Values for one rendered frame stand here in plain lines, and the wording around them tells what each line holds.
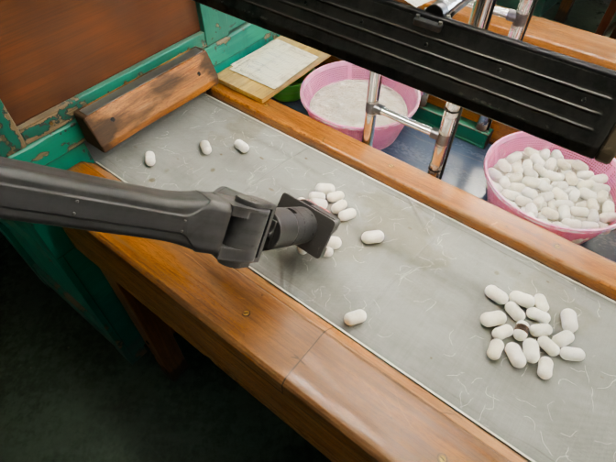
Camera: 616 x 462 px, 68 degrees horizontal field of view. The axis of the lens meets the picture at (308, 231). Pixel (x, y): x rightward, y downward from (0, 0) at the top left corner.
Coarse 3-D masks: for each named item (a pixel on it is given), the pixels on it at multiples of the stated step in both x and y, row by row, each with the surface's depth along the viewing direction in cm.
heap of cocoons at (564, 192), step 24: (504, 168) 89; (528, 168) 88; (552, 168) 89; (576, 168) 90; (504, 192) 84; (528, 192) 84; (552, 192) 84; (576, 192) 84; (600, 192) 84; (552, 216) 81; (576, 216) 82; (600, 216) 81; (576, 240) 79
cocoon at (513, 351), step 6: (510, 348) 63; (516, 348) 62; (510, 354) 63; (516, 354) 62; (522, 354) 62; (510, 360) 63; (516, 360) 62; (522, 360) 62; (516, 366) 62; (522, 366) 62
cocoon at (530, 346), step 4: (524, 340) 64; (528, 340) 64; (532, 340) 63; (524, 344) 64; (528, 344) 63; (532, 344) 63; (536, 344) 63; (524, 348) 63; (528, 348) 63; (532, 348) 63; (536, 348) 63; (524, 352) 63; (528, 352) 62; (532, 352) 62; (536, 352) 62; (528, 356) 62; (532, 356) 62; (536, 356) 62; (528, 360) 62; (532, 360) 62; (536, 360) 62
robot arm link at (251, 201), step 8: (224, 192) 64; (232, 192) 64; (240, 192) 65; (240, 200) 54; (248, 200) 54; (256, 200) 56; (264, 200) 58; (256, 208) 54; (264, 208) 56; (272, 208) 57; (272, 216) 58; (264, 232) 58; (264, 240) 59; (256, 256) 59; (224, 264) 55; (232, 264) 55; (240, 264) 56; (248, 264) 58
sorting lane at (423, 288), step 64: (192, 128) 97; (256, 128) 97; (256, 192) 85; (384, 192) 85; (384, 256) 75; (448, 256) 75; (512, 256) 75; (384, 320) 68; (448, 320) 68; (512, 320) 68; (448, 384) 61; (512, 384) 61; (576, 384) 61; (512, 448) 56; (576, 448) 56
